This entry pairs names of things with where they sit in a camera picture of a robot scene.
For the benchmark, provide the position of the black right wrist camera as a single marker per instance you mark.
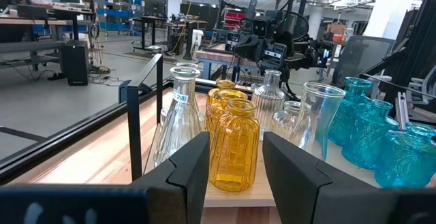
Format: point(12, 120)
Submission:
point(259, 27)

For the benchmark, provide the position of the black aluminium rig frame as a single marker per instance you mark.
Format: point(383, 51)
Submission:
point(68, 135)

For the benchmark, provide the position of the brown cardboard box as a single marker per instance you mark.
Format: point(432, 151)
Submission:
point(336, 30)

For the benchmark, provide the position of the wide yellow glass vase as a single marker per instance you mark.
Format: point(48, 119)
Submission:
point(216, 115)

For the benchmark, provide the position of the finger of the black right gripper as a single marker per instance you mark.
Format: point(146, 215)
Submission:
point(274, 55)
point(248, 48)

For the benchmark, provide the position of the teal faceted glass vase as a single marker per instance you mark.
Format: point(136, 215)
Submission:
point(352, 108)

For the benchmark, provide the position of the clear slender hexagonal glass vase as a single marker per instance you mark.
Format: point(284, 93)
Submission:
point(187, 64)

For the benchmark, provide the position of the black computer tower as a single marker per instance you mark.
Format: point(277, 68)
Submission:
point(75, 64)

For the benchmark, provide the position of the red storage bins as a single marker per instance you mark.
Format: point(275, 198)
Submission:
point(234, 19)

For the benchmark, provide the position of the blue bin storage shelf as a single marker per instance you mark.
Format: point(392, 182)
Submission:
point(116, 13)

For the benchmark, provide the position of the clear ribbed glass bottle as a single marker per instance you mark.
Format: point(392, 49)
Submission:
point(269, 101)

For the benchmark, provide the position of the clear tall ribbed glass vase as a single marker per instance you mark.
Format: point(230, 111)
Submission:
point(177, 132)

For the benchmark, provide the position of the black standing desk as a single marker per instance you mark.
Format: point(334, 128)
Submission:
point(153, 19)

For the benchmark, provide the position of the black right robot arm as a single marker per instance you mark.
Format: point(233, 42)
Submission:
point(320, 52)

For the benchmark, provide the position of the clear round glass jar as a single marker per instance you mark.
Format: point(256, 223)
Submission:
point(286, 118)

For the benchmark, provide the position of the clear glass cylinder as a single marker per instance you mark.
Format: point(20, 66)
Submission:
point(316, 122)

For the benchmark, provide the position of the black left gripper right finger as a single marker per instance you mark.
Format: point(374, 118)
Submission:
point(306, 190)

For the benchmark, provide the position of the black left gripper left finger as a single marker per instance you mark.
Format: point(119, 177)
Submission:
point(102, 207)

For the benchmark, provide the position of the white sticker label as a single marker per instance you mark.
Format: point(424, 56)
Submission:
point(180, 97)

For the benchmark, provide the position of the black office chair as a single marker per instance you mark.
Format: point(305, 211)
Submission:
point(422, 81)

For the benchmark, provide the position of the wooden desk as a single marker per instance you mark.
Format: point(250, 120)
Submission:
point(34, 21)

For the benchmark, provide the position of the wooden top workbench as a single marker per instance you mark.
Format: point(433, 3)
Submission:
point(218, 55)

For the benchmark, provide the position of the teal round glass vase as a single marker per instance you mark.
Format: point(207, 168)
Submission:
point(405, 159)

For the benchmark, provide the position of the teal glass bottle vase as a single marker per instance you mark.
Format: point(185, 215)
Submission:
point(368, 139)

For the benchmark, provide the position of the silver aluminium bracket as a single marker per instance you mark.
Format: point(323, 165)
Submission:
point(402, 111)

